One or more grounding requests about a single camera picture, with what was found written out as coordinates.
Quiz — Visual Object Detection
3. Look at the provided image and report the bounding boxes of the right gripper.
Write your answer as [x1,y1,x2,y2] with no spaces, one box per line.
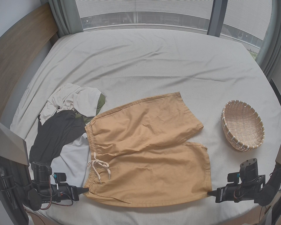
[215,184,242,203]

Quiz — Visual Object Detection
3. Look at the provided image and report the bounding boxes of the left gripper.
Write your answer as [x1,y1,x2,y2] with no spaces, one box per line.
[51,184,80,202]

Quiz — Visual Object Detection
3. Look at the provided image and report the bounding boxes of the tan shorts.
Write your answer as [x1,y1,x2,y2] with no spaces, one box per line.
[83,91,213,208]

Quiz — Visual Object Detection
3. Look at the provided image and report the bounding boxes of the pale blue-white garment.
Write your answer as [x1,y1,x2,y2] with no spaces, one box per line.
[52,134,90,187]

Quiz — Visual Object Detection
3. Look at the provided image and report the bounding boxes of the black garment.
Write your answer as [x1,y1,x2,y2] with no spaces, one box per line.
[29,110,86,169]

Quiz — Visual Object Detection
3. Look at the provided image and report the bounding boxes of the round woven basket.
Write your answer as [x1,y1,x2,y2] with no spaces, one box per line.
[221,100,265,152]

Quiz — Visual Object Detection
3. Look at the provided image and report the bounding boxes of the green garment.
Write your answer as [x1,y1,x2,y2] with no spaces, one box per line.
[73,93,106,124]

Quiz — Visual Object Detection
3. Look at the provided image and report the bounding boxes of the bed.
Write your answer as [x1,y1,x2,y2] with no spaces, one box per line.
[0,2,281,225]

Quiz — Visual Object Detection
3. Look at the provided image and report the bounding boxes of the cream white T-shirt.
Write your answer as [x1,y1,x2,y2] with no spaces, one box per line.
[40,83,101,124]

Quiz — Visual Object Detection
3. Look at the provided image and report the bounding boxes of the grey-green curtain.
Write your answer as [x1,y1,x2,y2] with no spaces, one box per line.
[256,0,281,79]
[47,0,85,39]

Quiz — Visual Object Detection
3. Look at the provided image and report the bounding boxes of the window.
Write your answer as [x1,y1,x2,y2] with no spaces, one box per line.
[75,0,273,55]

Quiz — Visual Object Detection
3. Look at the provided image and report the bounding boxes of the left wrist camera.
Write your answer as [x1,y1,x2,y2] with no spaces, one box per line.
[53,172,67,184]

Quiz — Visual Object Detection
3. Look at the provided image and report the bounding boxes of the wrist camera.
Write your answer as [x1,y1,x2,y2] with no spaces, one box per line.
[53,172,67,184]
[227,172,242,184]

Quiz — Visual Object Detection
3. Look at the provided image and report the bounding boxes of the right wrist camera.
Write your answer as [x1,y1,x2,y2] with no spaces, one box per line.
[227,172,242,184]

